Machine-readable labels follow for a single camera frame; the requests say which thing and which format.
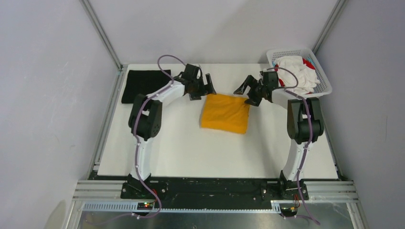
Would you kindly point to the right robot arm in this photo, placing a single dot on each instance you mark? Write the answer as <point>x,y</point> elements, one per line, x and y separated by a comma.
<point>304,126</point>

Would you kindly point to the controller board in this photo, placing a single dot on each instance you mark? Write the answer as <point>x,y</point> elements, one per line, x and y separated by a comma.
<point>288,212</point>
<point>145,205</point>

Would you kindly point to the right controller board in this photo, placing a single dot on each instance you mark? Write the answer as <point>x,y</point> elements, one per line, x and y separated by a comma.
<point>288,212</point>

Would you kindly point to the left corner aluminium post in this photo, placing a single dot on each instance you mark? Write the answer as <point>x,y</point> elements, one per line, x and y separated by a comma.
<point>96,22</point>

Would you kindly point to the yellow t shirt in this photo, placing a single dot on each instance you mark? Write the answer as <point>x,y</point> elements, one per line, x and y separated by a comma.
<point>226,113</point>

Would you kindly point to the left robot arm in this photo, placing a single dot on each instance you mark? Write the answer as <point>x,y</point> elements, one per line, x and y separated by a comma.
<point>145,122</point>

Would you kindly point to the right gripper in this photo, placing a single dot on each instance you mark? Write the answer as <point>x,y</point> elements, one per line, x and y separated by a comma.
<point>250,80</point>

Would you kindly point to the aluminium frame rail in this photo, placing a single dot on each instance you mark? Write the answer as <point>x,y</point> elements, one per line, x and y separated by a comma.
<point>105,195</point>

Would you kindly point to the white plastic basket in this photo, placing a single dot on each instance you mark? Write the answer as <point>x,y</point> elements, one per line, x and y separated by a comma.
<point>312,79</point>

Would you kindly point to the folded black t shirt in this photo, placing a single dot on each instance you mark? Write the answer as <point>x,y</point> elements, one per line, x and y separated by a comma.
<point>143,82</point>

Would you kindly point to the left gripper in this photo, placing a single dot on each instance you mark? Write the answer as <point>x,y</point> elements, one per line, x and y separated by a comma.
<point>207,89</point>

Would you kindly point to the left controller board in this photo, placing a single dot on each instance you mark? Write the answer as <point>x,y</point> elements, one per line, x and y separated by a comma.
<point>145,205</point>

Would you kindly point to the corner aluminium post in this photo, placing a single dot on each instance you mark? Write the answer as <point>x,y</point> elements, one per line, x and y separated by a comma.
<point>96,22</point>
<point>329,24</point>

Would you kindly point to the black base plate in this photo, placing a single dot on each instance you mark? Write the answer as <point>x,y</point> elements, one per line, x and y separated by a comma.
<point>196,193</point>

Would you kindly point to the right corner aluminium post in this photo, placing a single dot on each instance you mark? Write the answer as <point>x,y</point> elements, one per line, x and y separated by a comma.
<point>329,24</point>

